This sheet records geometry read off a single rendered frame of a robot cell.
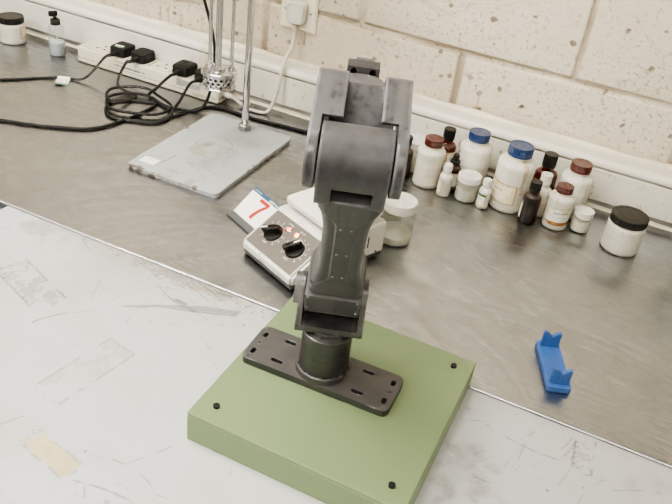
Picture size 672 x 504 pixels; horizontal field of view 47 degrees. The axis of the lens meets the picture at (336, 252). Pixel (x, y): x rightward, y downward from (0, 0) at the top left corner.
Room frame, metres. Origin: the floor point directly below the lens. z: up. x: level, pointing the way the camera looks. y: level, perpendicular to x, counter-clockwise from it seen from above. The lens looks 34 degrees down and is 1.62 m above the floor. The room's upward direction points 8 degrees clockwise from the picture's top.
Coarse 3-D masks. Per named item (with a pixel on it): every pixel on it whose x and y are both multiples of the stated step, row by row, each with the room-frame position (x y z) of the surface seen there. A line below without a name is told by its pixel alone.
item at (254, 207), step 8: (248, 200) 1.16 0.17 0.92; (256, 200) 1.16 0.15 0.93; (264, 200) 1.15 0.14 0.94; (240, 208) 1.15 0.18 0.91; (248, 208) 1.15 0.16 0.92; (256, 208) 1.14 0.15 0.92; (264, 208) 1.14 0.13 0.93; (272, 208) 1.13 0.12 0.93; (248, 216) 1.13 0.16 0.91; (256, 216) 1.13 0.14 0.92; (264, 216) 1.12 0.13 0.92; (256, 224) 1.11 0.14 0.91
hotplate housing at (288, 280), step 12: (288, 204) 1.09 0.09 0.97; (288, 216) 1.06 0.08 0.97; (300, 216) 1.06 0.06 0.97; (312, 228) 1.03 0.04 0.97; (372, 228) 1.06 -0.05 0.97; (384, 228) 1.08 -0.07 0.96; (372, 240) 1.06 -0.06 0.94; (252, 252) 1.01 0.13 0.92; (372, 252) 1.07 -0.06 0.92; (264, 264) 0.99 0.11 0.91; (276, 264) 0.97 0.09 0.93; (276, 276) 0.97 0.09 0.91; (288, 276) 0.95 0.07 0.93; (288, 288) 0.95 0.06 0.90
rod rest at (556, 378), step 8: (544, 336) 0.89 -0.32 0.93; (552, 336) 0.89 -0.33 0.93; (560, 336) 0.89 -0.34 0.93; (536, 344) 0.90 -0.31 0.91; (544, 344) 0.89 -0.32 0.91; (552, 344) 0.89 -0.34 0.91; (544, 352) 0.87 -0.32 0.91; (552, 352) 0.88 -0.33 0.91; (560, 352) 0.88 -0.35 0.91; (544, 360) 0.86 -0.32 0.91; (552, 360) 0.86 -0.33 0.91; (560, 360) 0.86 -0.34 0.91; (544, 368) 0.84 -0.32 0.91; (552, 368) 0.84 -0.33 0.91; (560, 368) 0.84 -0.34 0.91; (544, 376) 0.83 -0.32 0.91; (552, 376) 0.81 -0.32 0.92; (560, 376) 0.81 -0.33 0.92; (568, 376) 0.81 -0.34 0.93; (552, 384) 0.81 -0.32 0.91; (560, 384) 0.81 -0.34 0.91; (568, 384) 0.81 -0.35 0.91; (560, 392) 0.80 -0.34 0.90; (568, 392) 0.80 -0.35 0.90
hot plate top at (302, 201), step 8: (304, 192) 1.11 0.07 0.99; (312, 192) 1.11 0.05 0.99; (288, 200) 1.08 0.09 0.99; (296, 200) 1.08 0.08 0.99; (304, 200) 1.08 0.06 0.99; (312, 200) 1.08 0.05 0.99; (296, 208) 1.06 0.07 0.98; (304, 208) 1.05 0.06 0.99; (312, 208) 1.06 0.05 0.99; (312, 216) 1.03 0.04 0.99; (320, 216) 1.04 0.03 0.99; (320, 224) 1.02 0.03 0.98
